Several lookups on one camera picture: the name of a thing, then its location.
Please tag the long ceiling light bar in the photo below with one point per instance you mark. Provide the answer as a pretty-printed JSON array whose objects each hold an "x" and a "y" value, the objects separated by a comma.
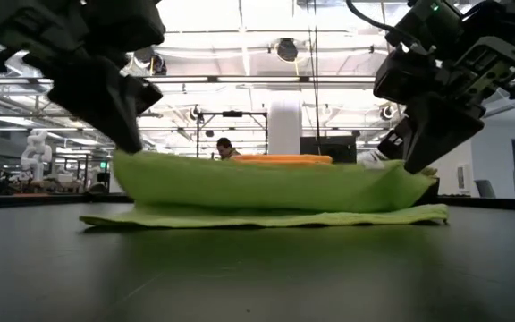
[{"x": 257, "y": 79}]

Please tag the person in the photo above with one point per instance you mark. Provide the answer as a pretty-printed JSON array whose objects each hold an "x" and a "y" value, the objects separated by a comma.
[{"x": 227, "y": 149}]

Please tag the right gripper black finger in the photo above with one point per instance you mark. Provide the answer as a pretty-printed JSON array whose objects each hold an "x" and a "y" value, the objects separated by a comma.
[
  {"x": 395, "y": 141},
  {"x": 441, "y": 132}
]

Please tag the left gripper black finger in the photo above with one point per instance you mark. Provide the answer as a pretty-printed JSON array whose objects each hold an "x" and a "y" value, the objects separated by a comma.
[{"x": 101, "y": 112}]

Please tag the black aluminium table frame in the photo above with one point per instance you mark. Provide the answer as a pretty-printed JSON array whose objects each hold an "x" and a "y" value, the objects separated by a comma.
[{"x": 490, "y": 203}]

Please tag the black monitor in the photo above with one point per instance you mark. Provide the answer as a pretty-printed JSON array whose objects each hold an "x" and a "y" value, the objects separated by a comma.
[{"x": 329, "y": 149}]

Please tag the lime green microfiber towel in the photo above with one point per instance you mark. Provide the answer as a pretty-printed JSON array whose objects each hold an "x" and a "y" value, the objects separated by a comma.
[{"x": 262, "y": 192}]

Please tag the black rig frame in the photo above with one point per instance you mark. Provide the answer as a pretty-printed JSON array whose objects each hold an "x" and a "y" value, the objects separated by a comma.
[{"x": 233, "y": 113}]

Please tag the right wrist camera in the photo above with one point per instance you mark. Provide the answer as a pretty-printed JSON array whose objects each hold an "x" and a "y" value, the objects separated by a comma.
[{"x": 402, "y": 78}]

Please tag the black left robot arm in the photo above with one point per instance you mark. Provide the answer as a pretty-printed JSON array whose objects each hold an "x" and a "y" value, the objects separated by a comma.
[{"x": 70, "y": 22}]

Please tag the grey chair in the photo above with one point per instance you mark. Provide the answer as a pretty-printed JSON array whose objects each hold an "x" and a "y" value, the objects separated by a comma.
[{"x": 484, "y": 188}]

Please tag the orange microfiber towel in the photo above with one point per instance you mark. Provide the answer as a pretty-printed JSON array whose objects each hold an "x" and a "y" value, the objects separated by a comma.
[{"x": 284, "y": 158}]

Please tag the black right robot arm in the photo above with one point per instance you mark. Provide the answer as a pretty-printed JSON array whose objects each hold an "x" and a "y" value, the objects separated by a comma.
[{"x": 485, "y": 18}]

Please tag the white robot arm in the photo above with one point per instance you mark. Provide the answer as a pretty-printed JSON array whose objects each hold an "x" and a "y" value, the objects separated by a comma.
[{"x": 36, "y": 152}]

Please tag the black plant pot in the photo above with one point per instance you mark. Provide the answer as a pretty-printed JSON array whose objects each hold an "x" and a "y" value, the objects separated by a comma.
[{"x": 432, "y": 192}]

